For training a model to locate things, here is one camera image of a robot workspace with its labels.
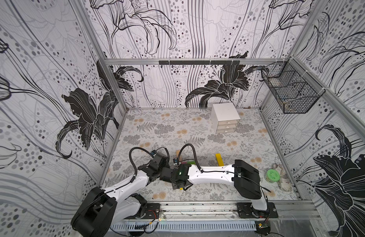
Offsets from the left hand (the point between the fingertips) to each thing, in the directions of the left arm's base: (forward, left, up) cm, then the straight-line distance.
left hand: (169, 169), depth 88 cm
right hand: (-8, -7, +2) cm, 10 cm away
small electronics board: (-27, -48, +2) cm, 55 cm away
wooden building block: (+1, -5, +19) cm, 20 cm away
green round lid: (-4, -59, +7) cm, 59 cm away
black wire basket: (+40, -75, +31) cm, 91 cm away
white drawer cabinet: (+30, -35, +15) cm, 48 cm away
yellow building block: (+7, -31, +2) cm, 32 cm away
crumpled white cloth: (-6, -65, +5) cm, 66 cm away
